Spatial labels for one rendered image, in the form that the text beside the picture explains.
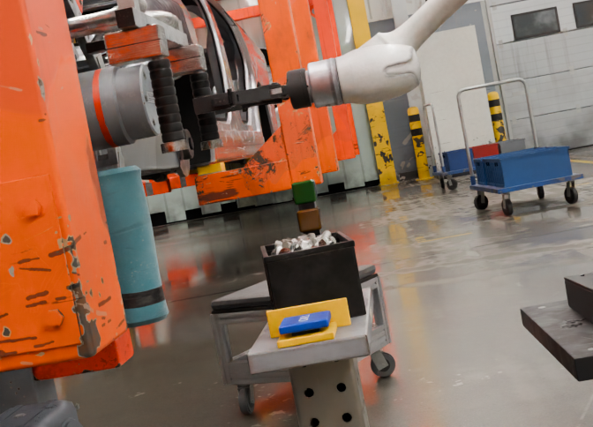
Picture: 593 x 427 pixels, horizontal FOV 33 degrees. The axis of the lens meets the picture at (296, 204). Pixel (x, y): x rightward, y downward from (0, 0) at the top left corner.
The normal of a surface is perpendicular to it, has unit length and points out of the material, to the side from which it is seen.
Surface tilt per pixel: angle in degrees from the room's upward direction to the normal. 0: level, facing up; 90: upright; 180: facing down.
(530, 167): 90
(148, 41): 90
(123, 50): 90
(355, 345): 90
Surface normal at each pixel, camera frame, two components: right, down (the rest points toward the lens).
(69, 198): 0.98, -0.18
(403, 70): 0.15, 0.12
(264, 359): -0.09, 0.07
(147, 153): 0.71, 0.08
